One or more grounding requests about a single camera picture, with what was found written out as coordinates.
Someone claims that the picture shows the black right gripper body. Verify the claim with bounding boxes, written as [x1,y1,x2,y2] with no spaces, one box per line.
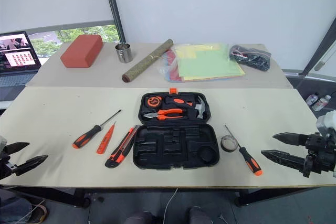
[301,132,336,178]

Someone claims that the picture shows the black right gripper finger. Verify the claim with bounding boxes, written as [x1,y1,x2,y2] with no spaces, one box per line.
[260,150,308,170]
[272,132,309,147]

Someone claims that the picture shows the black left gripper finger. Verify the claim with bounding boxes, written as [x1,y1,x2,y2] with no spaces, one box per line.
[4,142,30,154]
[15,155,49,177]

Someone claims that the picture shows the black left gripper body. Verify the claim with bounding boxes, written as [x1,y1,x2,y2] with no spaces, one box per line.
[0,151,18,180]

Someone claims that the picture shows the short orange black screwdriver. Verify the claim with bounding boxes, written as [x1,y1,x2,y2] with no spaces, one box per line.
[224,124,264,177]

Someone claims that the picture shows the black electrical tape roll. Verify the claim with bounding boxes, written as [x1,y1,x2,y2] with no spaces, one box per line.
[220,134,238,153]

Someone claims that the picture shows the long orange black screwdriver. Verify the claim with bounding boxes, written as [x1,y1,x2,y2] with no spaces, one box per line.
[72,109,123,150]

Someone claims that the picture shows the orange tester pen screwdriver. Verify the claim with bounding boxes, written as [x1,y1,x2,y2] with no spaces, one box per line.
[96,121,117,155]

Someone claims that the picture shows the orange black utility knife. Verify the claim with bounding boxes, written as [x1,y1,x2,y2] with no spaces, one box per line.
[104,124,140,169]

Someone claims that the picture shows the black plastic tool case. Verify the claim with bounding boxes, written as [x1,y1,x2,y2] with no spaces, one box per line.
[132,87,221,171]

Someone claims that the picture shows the blue jeans leg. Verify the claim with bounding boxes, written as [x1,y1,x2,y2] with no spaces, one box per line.
[0,186,35,224]

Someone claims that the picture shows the small clear bottle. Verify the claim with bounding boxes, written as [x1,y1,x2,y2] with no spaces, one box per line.
[306,92,321,107]

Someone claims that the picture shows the small white bottle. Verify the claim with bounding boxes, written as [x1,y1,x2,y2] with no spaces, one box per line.
[311,94,332,112]

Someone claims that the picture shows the brown shoe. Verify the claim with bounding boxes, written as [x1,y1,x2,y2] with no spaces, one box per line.
[25,204,50,224]

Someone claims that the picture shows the open laptop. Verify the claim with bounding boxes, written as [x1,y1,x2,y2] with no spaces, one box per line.
[0,30,43,102]

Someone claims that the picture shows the dark rounded shape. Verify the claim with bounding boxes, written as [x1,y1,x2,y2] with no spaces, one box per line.
[124,210,156,224]
[188,206,214,224]

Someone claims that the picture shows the plastic bag of coloured paper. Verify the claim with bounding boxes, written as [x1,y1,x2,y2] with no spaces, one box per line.
[157,42,247,83]

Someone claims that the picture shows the red brick block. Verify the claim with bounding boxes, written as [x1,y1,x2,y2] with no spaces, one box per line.
[60,34,103,69]

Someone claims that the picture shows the orange black tape measure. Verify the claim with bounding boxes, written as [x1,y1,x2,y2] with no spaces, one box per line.
[146,96,163,109]

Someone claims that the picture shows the stainless steel cup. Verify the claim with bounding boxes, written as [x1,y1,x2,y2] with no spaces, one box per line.
[114,42,133,64]

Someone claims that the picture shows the rolled brown mat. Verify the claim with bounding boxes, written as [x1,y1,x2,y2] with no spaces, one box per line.
[121,38,174,83]

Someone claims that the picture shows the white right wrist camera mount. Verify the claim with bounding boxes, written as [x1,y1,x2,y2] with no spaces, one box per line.
[316,110,336,141]

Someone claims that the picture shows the black table frame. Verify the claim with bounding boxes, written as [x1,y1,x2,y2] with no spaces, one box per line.
[0,178,336,208]

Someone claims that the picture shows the bag of black cables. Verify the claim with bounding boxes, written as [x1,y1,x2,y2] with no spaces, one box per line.
[228,44,272,72]

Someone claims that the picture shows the claw hammer with black handle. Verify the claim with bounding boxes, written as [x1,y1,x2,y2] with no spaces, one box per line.
[164,95,209,121]

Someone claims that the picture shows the dark slanted frame bar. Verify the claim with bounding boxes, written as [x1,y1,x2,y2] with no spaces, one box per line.
[301,16,336,77]

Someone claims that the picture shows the orange handled pliers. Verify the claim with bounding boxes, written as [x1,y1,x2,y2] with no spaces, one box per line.
[143,108,187,122]

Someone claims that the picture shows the thin white cable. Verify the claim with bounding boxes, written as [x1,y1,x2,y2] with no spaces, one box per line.
[162,180,180,224]

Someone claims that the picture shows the dark window frame post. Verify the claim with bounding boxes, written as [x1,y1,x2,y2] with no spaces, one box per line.
[101,0,127,44]

